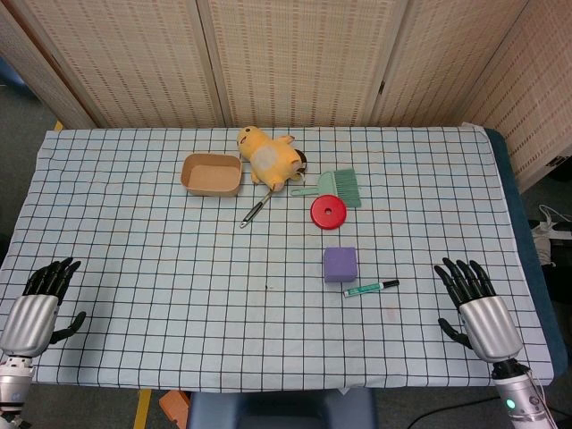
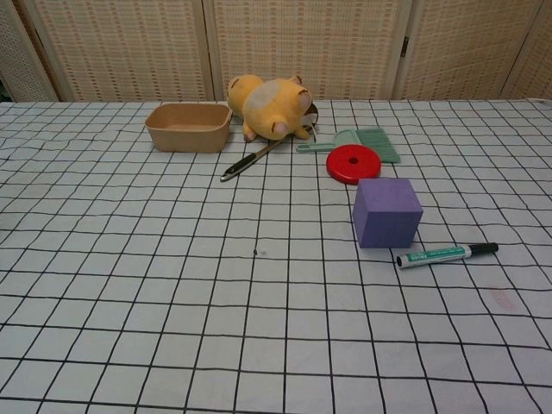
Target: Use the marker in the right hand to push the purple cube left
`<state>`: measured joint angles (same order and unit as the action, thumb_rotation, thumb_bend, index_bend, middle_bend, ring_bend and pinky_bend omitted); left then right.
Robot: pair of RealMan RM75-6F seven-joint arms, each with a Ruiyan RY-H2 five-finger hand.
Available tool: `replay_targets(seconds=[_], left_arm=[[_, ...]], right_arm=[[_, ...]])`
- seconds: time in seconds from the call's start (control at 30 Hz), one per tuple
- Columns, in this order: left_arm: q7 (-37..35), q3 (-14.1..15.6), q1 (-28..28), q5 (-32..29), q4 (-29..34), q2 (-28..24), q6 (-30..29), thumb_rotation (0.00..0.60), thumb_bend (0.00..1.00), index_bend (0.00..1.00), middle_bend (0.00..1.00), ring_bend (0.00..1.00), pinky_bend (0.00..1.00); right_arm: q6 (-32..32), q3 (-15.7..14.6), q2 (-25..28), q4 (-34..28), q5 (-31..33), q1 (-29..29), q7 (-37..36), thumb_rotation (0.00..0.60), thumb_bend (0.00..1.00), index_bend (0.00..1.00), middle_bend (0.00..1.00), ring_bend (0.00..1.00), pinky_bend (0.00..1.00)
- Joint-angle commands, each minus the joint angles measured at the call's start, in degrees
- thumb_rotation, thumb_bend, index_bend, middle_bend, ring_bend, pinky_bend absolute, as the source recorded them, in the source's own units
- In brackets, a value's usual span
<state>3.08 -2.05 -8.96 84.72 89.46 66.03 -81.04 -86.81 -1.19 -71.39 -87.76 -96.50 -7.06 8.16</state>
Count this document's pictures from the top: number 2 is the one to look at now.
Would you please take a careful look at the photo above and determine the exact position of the yellow plush toy animal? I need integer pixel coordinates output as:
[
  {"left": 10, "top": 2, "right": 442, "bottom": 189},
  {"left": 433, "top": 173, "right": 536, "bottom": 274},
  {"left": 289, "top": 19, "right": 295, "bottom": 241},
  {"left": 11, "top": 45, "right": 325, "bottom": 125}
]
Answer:
[{"left": 227, "top": 73, "right": 321, "bottom": 143}]

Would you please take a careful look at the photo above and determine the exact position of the green plastic dustpan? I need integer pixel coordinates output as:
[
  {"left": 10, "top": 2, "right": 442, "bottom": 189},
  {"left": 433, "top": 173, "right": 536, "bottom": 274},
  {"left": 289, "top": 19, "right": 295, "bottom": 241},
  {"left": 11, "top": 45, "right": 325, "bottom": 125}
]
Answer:
[{"left": 295, "top": 129, "right": 362, "bottom": 154}]

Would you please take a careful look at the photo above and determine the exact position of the green white marker pen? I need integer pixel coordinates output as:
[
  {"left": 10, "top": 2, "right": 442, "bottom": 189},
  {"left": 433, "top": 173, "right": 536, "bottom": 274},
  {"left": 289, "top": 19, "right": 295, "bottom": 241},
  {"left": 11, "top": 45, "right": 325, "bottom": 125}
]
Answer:
[{"left": 396, "top": 241, "right": 499, "bottom": 271}]

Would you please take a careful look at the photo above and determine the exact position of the white black grid tablecloth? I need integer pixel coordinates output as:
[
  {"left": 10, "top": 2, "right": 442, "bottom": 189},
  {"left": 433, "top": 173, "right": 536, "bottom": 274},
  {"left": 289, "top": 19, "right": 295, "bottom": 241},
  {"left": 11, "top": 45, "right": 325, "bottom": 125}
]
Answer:
[{"left": 0, "top": 98, "right": 552, "bottom": 414}]

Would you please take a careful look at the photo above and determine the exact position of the purple foam cube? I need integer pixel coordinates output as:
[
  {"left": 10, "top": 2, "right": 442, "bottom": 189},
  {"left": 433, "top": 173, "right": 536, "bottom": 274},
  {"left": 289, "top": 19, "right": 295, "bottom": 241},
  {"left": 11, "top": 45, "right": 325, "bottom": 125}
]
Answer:
[{"left": 352, "top": 178, "right": 424, "bottom": 250}]

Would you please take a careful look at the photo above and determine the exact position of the tan paper food box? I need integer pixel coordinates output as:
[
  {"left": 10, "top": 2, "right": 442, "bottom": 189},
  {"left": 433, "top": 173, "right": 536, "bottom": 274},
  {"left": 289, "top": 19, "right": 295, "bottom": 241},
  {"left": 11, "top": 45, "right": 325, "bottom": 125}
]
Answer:
[{"left": 144, "top": 102, "right": 234, "bottom": 154}]

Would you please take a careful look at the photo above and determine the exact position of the green plastic hand brush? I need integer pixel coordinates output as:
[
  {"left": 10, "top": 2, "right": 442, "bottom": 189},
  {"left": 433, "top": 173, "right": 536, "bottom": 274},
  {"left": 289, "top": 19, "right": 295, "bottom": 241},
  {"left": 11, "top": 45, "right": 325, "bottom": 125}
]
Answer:
[{"left": 356, "top": 126, "right": 402, "bottom": 165}]

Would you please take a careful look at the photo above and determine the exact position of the beige woven folding screen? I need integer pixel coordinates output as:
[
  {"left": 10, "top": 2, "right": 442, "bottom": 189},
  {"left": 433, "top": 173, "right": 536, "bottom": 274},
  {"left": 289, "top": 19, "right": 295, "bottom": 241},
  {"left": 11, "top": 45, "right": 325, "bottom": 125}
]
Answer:
[{"left": 0, "top": 0, "right": 552, "bottom": 103}]

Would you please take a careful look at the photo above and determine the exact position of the red disc with hole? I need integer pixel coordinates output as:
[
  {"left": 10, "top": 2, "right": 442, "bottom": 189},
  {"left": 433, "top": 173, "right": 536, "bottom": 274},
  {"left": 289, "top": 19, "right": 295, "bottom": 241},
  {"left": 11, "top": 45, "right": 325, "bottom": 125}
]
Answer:
[{"left": 325, "top": 145, "right": 384, "bottom": 186}]

